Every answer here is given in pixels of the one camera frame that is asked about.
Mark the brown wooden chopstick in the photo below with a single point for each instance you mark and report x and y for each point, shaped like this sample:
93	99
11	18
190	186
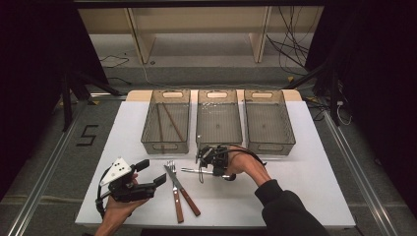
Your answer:
173	123
160	128

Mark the person's right hand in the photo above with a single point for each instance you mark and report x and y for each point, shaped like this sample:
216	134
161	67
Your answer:
246	165

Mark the black curtain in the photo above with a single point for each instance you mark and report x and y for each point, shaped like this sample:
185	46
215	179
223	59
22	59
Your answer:
383	82
29	65

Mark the steel spoon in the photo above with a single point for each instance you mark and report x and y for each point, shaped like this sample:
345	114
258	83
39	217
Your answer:
196	170

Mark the metal floor rail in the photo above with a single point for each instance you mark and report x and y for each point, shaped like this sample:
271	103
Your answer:
360	177
39	187

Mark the person's left hand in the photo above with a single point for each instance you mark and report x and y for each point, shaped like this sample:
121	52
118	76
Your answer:
121	208

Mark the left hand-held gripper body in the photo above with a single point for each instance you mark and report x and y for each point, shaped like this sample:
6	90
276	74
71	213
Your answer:
116	172

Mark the black overhead bar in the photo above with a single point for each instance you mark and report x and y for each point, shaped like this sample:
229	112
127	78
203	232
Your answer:
196	3

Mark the light wooden shelf unit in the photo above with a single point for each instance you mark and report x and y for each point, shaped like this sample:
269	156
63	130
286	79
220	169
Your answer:
144	42

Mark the black metal stand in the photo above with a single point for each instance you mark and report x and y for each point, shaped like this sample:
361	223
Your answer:
332	91
67	98

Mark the transparent grey plastic bin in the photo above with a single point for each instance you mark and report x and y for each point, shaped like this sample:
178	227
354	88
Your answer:
218	124
268	147
149	147

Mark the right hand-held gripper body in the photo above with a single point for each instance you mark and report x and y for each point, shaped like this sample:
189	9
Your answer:
218	155

